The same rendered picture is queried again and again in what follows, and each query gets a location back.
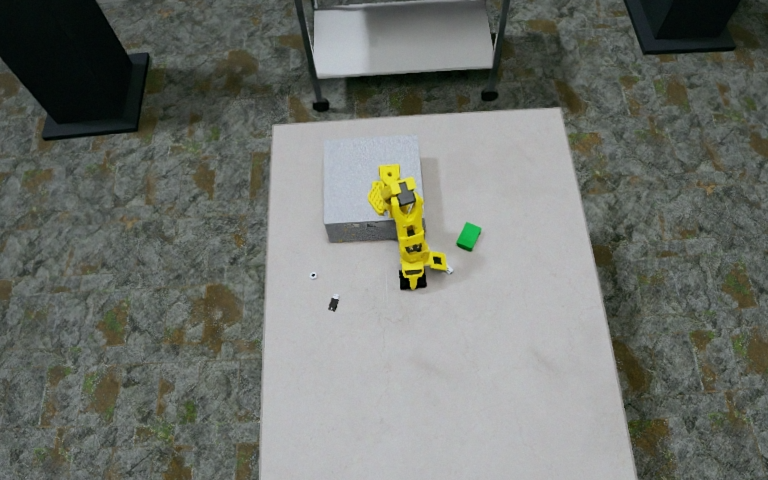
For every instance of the green rectangular block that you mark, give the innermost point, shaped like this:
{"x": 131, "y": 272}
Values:
{"x": 468, "y": 236}

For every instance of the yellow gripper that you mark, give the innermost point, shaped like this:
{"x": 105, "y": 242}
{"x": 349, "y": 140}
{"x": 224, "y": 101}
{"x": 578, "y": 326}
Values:
{"x": 415, "y": 269}

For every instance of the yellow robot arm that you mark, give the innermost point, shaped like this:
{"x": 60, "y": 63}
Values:
{"x": 413, "y": 246}

